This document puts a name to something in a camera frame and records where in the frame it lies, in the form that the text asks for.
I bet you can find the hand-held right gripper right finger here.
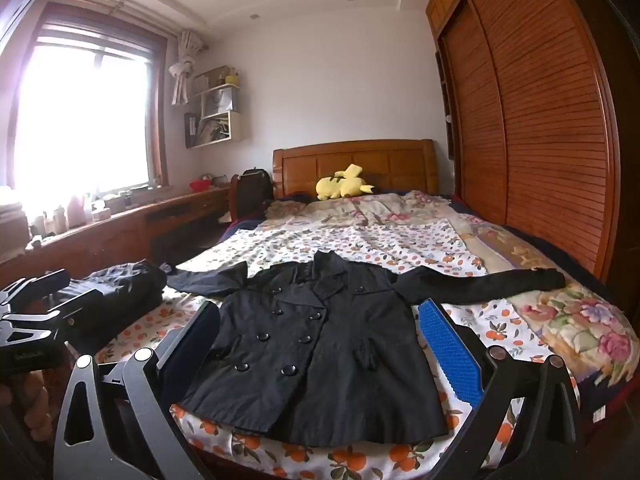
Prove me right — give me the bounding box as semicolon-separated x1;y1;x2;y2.
417;297;586;480

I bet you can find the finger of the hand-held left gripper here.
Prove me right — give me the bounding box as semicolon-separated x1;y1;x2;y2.
0;269;71;313
0;287;106;348

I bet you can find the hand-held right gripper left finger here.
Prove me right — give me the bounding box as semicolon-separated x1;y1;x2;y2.
52;301;221;480

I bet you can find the black coat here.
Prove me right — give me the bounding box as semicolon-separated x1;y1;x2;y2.
167;251;566;448

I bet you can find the pile of dark folded clothes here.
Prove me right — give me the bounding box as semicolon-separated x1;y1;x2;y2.
52;259;168;331

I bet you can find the person's left hand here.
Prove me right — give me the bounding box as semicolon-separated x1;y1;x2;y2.
0;367;53;441

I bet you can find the pink thermos bottle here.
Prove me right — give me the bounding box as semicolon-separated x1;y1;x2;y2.
66;195;87;228

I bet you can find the wooden desk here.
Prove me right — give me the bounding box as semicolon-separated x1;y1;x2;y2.
0;185;233;281

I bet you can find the orange fruit print bed sheet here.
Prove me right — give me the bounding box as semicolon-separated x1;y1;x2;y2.
95;215;581;480

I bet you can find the floral quilt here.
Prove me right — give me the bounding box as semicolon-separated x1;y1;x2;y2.
265;190;640;391

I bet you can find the window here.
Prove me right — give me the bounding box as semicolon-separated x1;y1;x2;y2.
0;2;168;196

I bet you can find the wooden bed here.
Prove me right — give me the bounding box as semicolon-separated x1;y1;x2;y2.
95;139;640;480

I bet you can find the yellow plush toy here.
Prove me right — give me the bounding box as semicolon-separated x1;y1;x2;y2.
315;164;376;202

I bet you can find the stack of papers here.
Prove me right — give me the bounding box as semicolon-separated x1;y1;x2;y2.
197;116;232;145

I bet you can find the white paper bag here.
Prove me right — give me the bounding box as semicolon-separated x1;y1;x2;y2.
207;86;235;115

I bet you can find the wooden slatted wardrobe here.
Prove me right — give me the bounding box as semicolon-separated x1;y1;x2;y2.
425;0;640;286

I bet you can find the tied white curtain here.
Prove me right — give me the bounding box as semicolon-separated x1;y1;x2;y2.
169;30;206;107

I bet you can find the brown cardboard bag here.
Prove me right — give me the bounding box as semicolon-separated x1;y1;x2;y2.
194;66;231;92

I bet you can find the white wall shelf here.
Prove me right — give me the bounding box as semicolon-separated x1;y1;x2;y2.
184;65;246;150

